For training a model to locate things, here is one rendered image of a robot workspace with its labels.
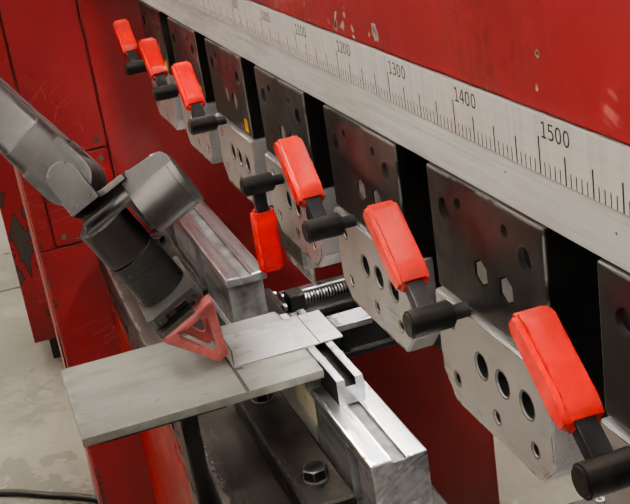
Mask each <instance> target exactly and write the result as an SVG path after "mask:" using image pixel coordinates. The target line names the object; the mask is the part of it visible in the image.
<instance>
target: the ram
mask: <svg viewBox="0 0 630 504"><path fill-rule="evenodd" d="M141 1H143V2H145V3H146V4H148V5H150V6H152V7H154V8H155V9H157V10H159V11H161V12H163V13H164V14H166V15H168V16H170V17H172V18H173V19H175V20H177V21H179V22H181V23H182V24H184V25H186V26H188V27H189V28H191V29H193V30H195V31H197V32H198V33H200V34H202V35H204V36H206V37H207V38H209V39H211V40H213V41H215V42H216V43H218V44H220V45H222V46H224V47H225V48H227V49H229V50H231V51H232V52H234V53H236V54H238V55H240V56H241V57H243V58H245V59H247V60H249V61H250V62H252V63H254V64H256V65H258V66H259V67H261V68H263V69H265V70H267V71H268V72H270V73H272V74H274V75H276V76H277V77H279V78H281V79H283V80H284V81H286V82H288V83H290V84H292V85H293V86H295V87H297V88H299V89H301V90H302V91H304V92H306V93H308V94H310V95H311V96H313V97H315V98H317V99H319V100H320V101H322V102H324V103H326V104H327V105H329V106H331V107H333V108H335V109H336V110H338V111H340V112H342V113H344V114H345V115H347V116H349V117H351V118H353V119H354V120H356V121H358V122H360V123H362V124H363V125H365V126H367V127H369V128H371V129H372V130H374V131H376V132H378V133H379V134H381V135H383V136H385V137H387V138H388V139H390V140H392V141H394V142H396V143H397V144H399V145H401V146H403V147H405V148H406V149H408V150H410V151H412V152H414V153H415V154H417V155H419V156H421V157H422V158H424V159H426V160H428V161H430V162H431V163H433V164H435V165H437V166H439V167H440V168H442V169H444V170H446V171H448V172H449V173H451V174H453V175H455V176H457V177H458V178H460V179H462V180H464V181H465V182H467V183H469V184H471V185H473V186H474V187H476V188H478V189H480V190H482V191H483V192H485V193H487V194H489V195H491V196H492V197H494V198H496V199H498V200H500V201H501V202H503V203H505V204H507V205H509V206H510V207H512V208H514V209H516V210H517V211H519V212H521V213H523V214H525V215H526V216H528V217H530V218H532V219H534V220H535V221H537V222H539V223H541V224H543V225H544V226H546V227H548V228H550V229H552V230H553V231H555V232H557V233H559V234H560V235H562V236H564V237H566V238H568V239H569V240H571V241H573V242H575V243H577V244H578V245H580V246H582V247H584V248H586V249H587V250H589V251H591V252H593V253H595V254H596V255H598V256H600V257H602V258H604V259H605V260H607V261H609V262H611V263H612V264H614V265H616V266H618V267H620V268H621V269H623V270H625V271H627V272H629V273H630V216H628V215H626V214H624V213H622V212H620V211H618V210H616V209H613V208H611V207H609V206H607V205H605V204H603V203H601V202H599V201H597V200H595V199H593V198H591V197H588V196H586V195H584V194H582V193H580V192H578V191H576V190H574V189H572V188H570V187H568V186H566V185H563V184H561V183H559V182H557V181H555V180H553V179H551V178H549V177H547V176H545V175H543V174H540V173H538V172H536V171H534V170H532V169H530V168H528V167H526V166H524V165H522V164H520V163H518V162H515V161H513V160H511V159H509V158H507V157H505V156H503V155H501V154H499V153H497V152H495V151H493V150H490V149H488V148H486V147H484V146H482V145H480V144H478V143H476V142H474V141H472V140H470V139H467V138H465V137H463V136H461V135H459V134H457V133H455V132H453V131H451V130H449V129H447V128H445V127H442V126H440V125H438V124H436V123H434V122H432V121H430V120H428V119H426V118H424V117H422V116H419V115H417V114H415V113H413V112H411V111H409V110H407V109H405V108H403V107H401V106H399V105H397V104H394V103H392V102H390V101H388V100H386V99H384V98H382V97H380V96H378V95H376V94H374V93H372V92H369V91H367V90H365V89H363V88H361V87H359V86H357V85H355V84H353V83H351V82H349V81H346V80H344V79H342V78H340V77H338V76H336V75H334V74H332V73H330V72H328V71H326V70H324V69H321V68H319V67H317V66H315V65H313V64H311V63H309V62H307V61H305V60H303V59H301V58H299V57H296V56H294V55H292V54H290V53H288V52H286V51H284V50H282V49H280V48H278V47H276V46H273V45H271V44H269V43H267V42H265V41H263V40H261V39H259V38H257V37H255V36H253V35H251V34H248V33H246V32H244V31H242V30H240V29H238V28H236V27H234V26H232V25H230V24H228V23H226V22H223V21H221V20H219V19H217V18H215V17H213V16H211V15H209V14H207V13H205V12H203V11H200V10H198V9H196V8H194V7H192V6H190V5H188V4H186V3H184V2H182V1H180V0H141ZM245 1H248V2H250V3H253V4H256V5H258V6H261V7H263V8H266V9H269V10H271V11H274V12H276V13H279V14H281V15H284V16H287V17H289V18H292V19H294V20H297V21H300V22H302V23H305V24H307V25H310V26H313V27H315V28H318V29H320V30H323V31H325V32H328V33H331V34H333V35H336V36H338V37H341V38H344V39H346V40H349V41H351V42H354V43H356V44H359V45H362V46H364V47H367V48H369V49H372V50H375V51H377V52H380V53H382V54H385V55H388V56H390V57H393V58H395V59H398V60H400V61H403V62H406V63H408V64H411V65H413V66H416V67H419V68H421V69H424V70H426V71H429V72H431V73H434V74H437V75H439V76H442V77H444V78H447V79H450V80H452V81H455V82H457V83H460V84H462V85H465V86H468V87H470V88H473V89H475V90H478V91H481V92H483V93H486V94H488V95H491V96H494V97H496V98H499V99H501V100H504V101H506V102H509V103H512V104H514V105H517V106H519V107H522V108H525V109H527V110H530V111H532V112H535V113H537V114H540V115H543V116H545V117H548V118H550V119H553V120H556V121H558V122H561V123H563V124H566V125H569V126H571V127H574V128H576V129H579V130H581V131H584V132H587V133H589V134H592V135H594V136H597V137H600V138H602V139H605V140H607V141H610V142H612V143H615V144H618V145H620V146H623V147H625V148H628V149H630V0H245Z"/></svg>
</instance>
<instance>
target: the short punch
mask: <svg viewBox="0 0 630 504"><path fill-rule="evenodd" d="M276 220H277V217H276ZM277 226H278V232H279V238H280V245H281V246H282V247H283V248H284V249H285V250H286V254H287V257H288V259H289V260H290V261H291V262H292V263H293V264H294V265H295V266H296V267H297V268H298V269H299V270H300V271H301V272H302V273H303V274H304V275H305V276H306V277H307V278H308V279H309V280H310V281H311V282H312V283H313V284H314V285H315V286H316V285H317V284H316V278H315V272H314V268H317V267H318V266H317V265H316V264H315V263H314V262H313V261H312V260H311V259H310V258H309V257H308V256H307V255H306V254H305V253H304V252H303V251H302V250H301V249H300V248H299V247H298V246H297V245H296V244H295V243H293V242H292V241H291V240H290V239H289V238H288V237H287V236H286V235H285V234H284V233H283V232H282V231H281V228H280V225H279V222H278V220H277Z"/></svg>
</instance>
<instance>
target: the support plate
mask: <svg viewBox="0 0 630 504"><path fill-rule="evenodd" d="M280 320H281V319H280V317H279V316H278V315H277V314H276V313H275V312H271V313H267V314H264V315H260V316H257V317H253V318H249V319H246V320H242V321H238V322H235V323H231V324H227V325H224V326H220V327H221V331H222V334H223V336H225V335H229V334H233V333H236V332H240V331H243V330H247V329H251V328H254V327H258V326H262V325H265V324H269V323H272V322H276V321H280ZM240 367H243V368H242V369H238V370H237V372H238V373H239V375H240V376H241V378H242V379H243V381H244V382H245V384H246V385H247V387H248V388H249V390H250V391H248V392H246V390H245V389H244V387H243V386H242V384H241V383H240V381H239V380H238V378H237V376H236V375H235V373H234V372H233V370H232V369H231V367H230V366H229V364H228V363H227V361H226V360H225V358H223V359H222V360H221V361H219V362H218V361H215V360H213V359H210V358H208V357H205V356H203V355H200V354H197V353H195V352H192V351H189V350H186V349H182V348H179V347H176V346H173V345H170V344H167V343H165V342H161V343H158V344H154V345H150V346H147V347H143V348H139V349H136V350H132V351H128V352H125V353H121V354H117V355H114V356H110V357H106V358H103V359H99V360H95V361H92V362H88V363H84V364H81V365H77V366H73V367H70V368H66V369H62V370H60V372H61V375H62V379H63V382H64V385H65V389H66V392H67V395H68V398H69V402H70V405H71V408H72V411H73V415H74V418H75V421H76V424H77V428H78V431H79V434H80V437H81V441H82V444H83V447H88V446H91V445H95V444H98V443H101V442H105V441H108V440H112V439H115V438H119V437H122V436H125V435H129V434H132V433H136V432H139V431H143V430H146V429H149V428H153V427H156V426H160V425H163V424H167V423H170V422H173V421H177V420H180V419H184V418H187V417H190V416H194V415H197V414H201V413H204V412H208V411H211V410H214V409H218V408H221V407H225V406H228V405H232V404H235V403H238V402H242V401H245V400H249V399H252V398H256V397H259V396H262V395H266V394H269V393H273V392H276V391H280V390H283V389H286V388H290V387H293V386H297V385H300V384H303V383H307V382H310V381H314V380H317V379H321V378H324V371H323V369H322V368H321V366H320V365H319V364H318V363H317V362H316V360H315V359H314V358H313V357H312V356H311V354H310V353H309V352H308V351H307V350H306V348H304V349H300V350H297V351H293V352H289V353H286V354H282V355H279V356H275V357H272V358H268V359H265V360H261V361H258V362H254V363H251V364H247V365H244V366H240Z"/></svg>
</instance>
